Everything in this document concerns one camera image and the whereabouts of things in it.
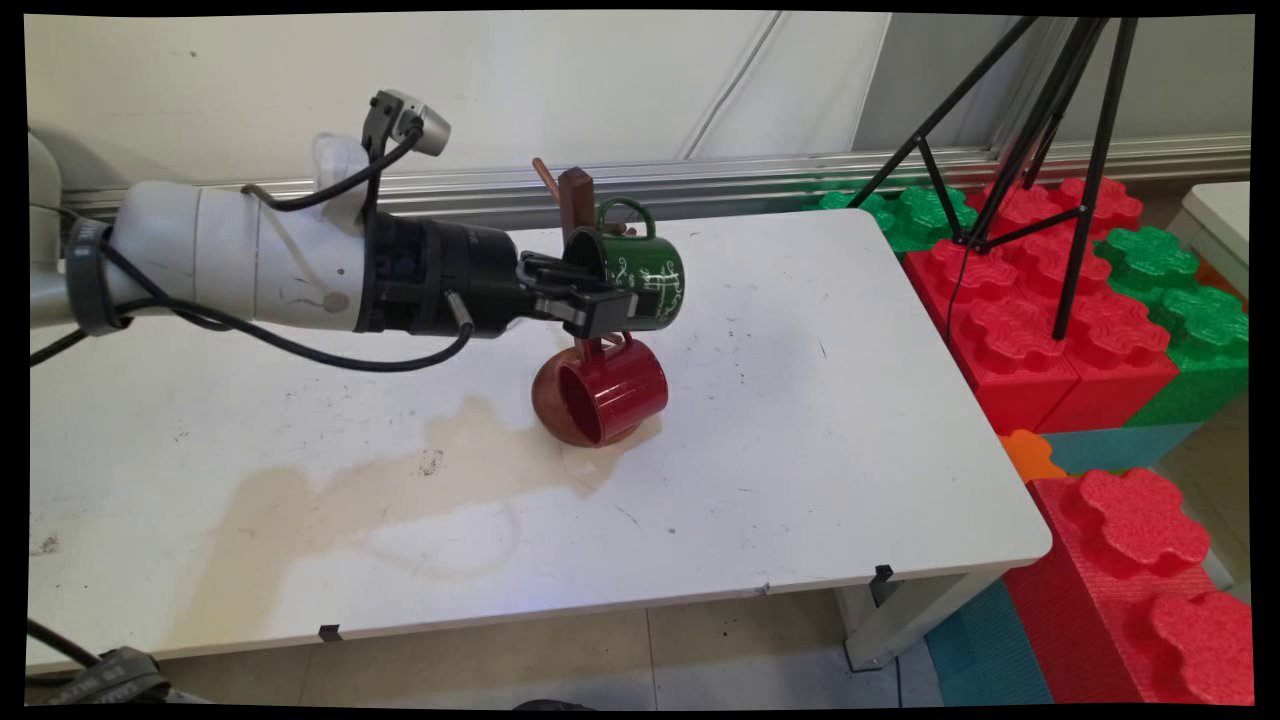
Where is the large red foam block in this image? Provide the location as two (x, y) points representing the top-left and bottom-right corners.
(1005, 468), (1254, 706)

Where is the green enamel mug white print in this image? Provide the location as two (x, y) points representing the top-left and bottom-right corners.
(562, 197), (686, 333)

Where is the white table leg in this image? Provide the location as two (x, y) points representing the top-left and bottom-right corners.
(835, 560), (1011, 672)

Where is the red foam building block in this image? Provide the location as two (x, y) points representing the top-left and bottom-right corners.
(905, 180), (1086, 436)
(1035, 178), (1181, 433)

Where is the white side table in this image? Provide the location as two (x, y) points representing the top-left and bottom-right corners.
(1180, 183), (1251, 297)

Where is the brown wooden mug tree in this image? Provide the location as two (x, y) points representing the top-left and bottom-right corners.
(530, 158), (651, 449)

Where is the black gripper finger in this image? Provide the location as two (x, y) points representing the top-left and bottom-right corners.
(520, 290), (639, 341)
(517, 252), (613, 293)

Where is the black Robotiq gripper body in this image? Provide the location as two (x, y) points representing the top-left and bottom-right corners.
(362, 213), (531, 341)

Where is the teal foam mat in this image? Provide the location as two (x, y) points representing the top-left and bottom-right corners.
(925, 580), (1053, 707)

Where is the red enamel mug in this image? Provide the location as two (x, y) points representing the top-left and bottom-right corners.
(555, 333), (669, 448)

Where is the aluminium wall rail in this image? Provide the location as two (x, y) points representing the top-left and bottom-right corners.
(60, 135), (1251, 251)

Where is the grey cable strap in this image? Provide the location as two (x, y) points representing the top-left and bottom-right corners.
(65, 218), (133, 337)

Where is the black tripod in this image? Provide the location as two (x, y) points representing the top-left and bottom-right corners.
(848, 15), (1141, 343)

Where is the green foam building block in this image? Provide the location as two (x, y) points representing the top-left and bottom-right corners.
(1095, 228), (1251, 429)
(805, 187), (978, 256)

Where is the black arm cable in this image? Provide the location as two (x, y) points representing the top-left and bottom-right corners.
(28, 240), (477, 373)

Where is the black floor cable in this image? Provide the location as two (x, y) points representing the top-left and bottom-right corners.
(28, 618), (103, 669)

